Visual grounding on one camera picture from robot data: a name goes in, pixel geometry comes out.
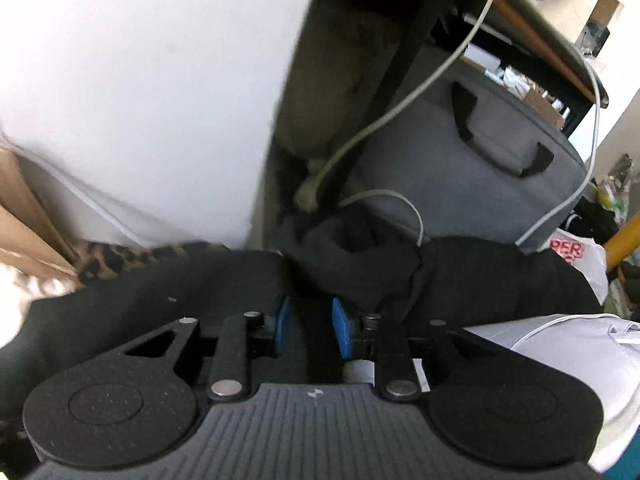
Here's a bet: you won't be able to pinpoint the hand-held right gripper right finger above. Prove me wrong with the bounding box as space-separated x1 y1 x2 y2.
331 298 497 402

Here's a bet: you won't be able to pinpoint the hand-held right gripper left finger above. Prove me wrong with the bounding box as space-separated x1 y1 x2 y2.
124 296 294 402

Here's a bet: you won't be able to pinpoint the black shorts with teddy print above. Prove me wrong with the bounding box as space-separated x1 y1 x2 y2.
0 247 311 413

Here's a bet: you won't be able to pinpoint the black crumpled garment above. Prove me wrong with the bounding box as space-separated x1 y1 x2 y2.
277 205 603 323

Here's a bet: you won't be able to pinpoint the leopard print cloth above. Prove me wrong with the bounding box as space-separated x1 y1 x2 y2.
75 240 232 287

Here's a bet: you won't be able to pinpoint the grey laptop bag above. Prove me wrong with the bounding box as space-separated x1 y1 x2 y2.
345 42 590 256

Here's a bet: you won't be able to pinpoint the light grey cloth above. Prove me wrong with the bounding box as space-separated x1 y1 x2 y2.
462 312 640 473

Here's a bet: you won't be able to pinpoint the white plastic bag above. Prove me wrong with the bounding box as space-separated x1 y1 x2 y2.
550 227 612 306

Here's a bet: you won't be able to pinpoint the black desk leg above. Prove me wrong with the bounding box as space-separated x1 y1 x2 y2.
320 0 463 216

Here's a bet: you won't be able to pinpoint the yellow pole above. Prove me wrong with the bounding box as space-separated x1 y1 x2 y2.
602 210 640 267

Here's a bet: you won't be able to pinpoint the wooden desk top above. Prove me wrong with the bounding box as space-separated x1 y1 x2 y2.
440 0 611 109

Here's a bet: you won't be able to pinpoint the white cable with plug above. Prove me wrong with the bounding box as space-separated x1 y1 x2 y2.
294 0 501 211

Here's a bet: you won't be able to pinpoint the short white cable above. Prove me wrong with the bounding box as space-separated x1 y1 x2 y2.
340 189 426 247

